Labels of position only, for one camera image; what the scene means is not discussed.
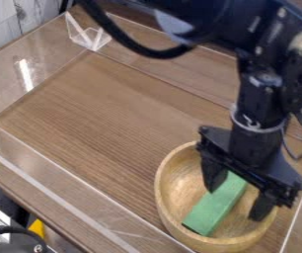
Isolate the brown wooden bowl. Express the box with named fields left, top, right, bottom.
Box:
left=153, top=142, right=277, bottom=253

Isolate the green rectangular block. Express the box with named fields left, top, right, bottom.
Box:
left=181, top=173, right=248, bottom=236

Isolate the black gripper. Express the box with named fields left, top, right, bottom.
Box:
left=196, top=114, right=302, bottom=221

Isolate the clear acrylic corner bracket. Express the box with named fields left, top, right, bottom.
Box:
left=64, top=13, right=112, bottom=51

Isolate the clear acrylic enclosure wall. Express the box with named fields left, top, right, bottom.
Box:
left=0, top=127, right=192, bottom=253

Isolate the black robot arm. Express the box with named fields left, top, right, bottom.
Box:
left=134, top=0, right=302, bottom=221

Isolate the black cable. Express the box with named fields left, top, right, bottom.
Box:
left=74, top=0, right=197, bottom=60

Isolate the black device with knob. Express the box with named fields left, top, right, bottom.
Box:
left=0, top=225, right=49, bottom=253

